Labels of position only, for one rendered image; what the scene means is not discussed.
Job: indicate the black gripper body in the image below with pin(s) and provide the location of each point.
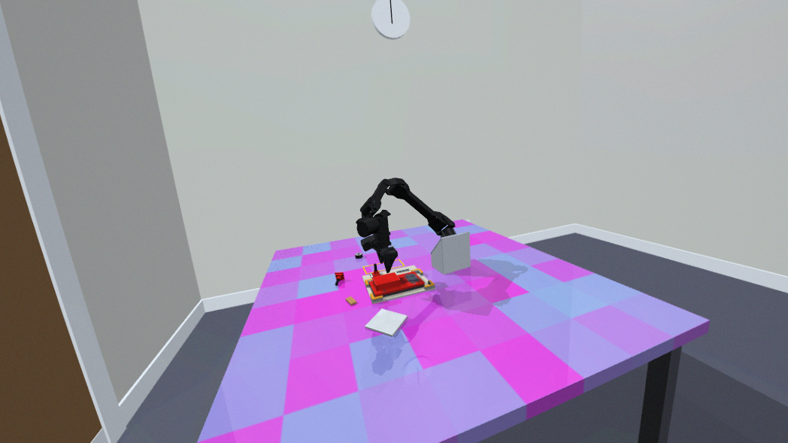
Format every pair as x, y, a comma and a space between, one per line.
385, 252

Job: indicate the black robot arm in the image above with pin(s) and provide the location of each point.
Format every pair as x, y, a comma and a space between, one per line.
371, 223

